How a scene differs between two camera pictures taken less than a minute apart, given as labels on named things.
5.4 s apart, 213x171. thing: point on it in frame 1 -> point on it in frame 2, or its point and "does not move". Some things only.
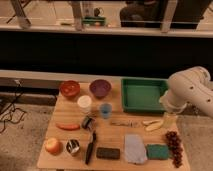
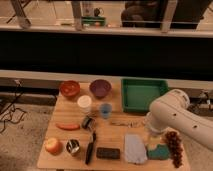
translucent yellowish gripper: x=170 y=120 -> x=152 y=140
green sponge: x=157 y=151 does not move
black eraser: x=108 y=153 does not move
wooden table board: x=87 y=130 does not move
